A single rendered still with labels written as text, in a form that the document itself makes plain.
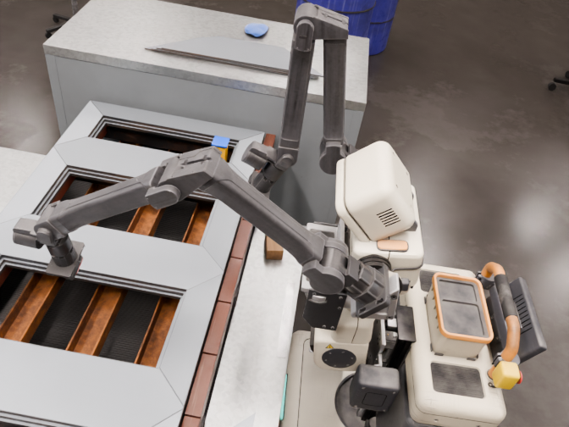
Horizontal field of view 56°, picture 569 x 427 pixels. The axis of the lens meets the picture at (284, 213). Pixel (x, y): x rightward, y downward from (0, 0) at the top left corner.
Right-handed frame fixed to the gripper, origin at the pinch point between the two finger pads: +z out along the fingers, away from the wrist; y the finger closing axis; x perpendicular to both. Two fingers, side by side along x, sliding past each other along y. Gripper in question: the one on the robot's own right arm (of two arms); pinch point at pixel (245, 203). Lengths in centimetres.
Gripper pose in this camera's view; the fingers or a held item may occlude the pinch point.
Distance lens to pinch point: 166.9
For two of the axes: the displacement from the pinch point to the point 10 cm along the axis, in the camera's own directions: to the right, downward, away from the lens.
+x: 8.4, 4.4, 3.1
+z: -5.3, 5.9, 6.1
